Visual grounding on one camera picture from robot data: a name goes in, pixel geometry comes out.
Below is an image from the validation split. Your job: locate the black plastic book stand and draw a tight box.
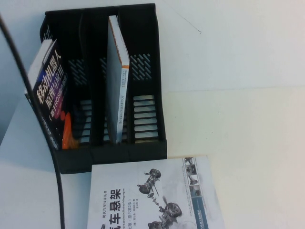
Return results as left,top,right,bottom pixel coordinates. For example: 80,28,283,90
40,2,168,174

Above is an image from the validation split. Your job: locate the black left camera cable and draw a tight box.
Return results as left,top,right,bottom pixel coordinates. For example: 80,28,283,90
0,13,66,229

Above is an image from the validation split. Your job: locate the white orange ROS2 book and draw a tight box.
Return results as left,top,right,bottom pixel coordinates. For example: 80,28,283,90
105,15,131,145

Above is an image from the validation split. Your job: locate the dark mobile robot book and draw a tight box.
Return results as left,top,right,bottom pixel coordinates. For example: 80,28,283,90
23,39,73,151

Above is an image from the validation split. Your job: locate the white car suspension book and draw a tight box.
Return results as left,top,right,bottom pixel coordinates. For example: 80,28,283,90
86,155,226,229

